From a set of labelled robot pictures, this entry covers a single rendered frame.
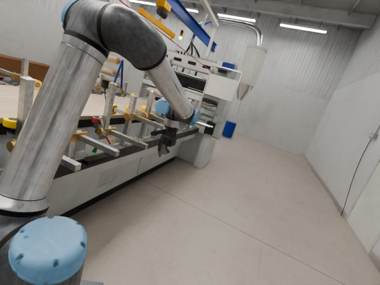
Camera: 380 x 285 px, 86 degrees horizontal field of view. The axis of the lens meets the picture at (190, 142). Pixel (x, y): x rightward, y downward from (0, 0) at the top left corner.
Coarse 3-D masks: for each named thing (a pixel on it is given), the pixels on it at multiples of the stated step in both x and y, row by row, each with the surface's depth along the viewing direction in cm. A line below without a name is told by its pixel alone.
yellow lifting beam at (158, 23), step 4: (140, 8) 472; (140, 12) 473; (144, 12) 482; (144, 16) 492; (148, 16) 498; (152, 16) 510; (152, 20) 515; (156, 20) 527; (160, 20) 546; (156, 24) 533; (160, 24) 547; (160, 28) 559; (164, 28) 567; (168, 32) 589; (172, 32) 609; (172, 36) 616
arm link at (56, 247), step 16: (32, 224) 48; (48, 224) 49; (64, 224) 51; (80, 224) 53; (16, 240) 43; (32, 240) 44; (48, 240) 46; (64, 240) 47; (80, 240) 49; (0, 256) 44; (16, 256) 41; (32, 256) 41; (48, 256) 42; (64, 256) 44; (80, 256) 47; (0, 272) 43; (16, 272) 40; (32, 272) 40; (48, 272) 41; (64, 272) 44; (80, 272) 50
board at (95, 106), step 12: (0, 84) 153; (0, 96) 125; (12, 96) 133; (96, 96) 228; (0, 108) 106; (12, 108) 111; (84, 108) 159; (96, 108) 171; (120, 108) 203; (0, 120) 95
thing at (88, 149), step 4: (100, 140) 133; (104, 140) 137; (108, 144) 142; (112, 144) 146; (88, 148) 126; (92, 148) 129; (84, 152) 124; (88, 152) 127; (92, 152) 131; (96, 152) 134; (100, 152) 138; (84, 156) 125
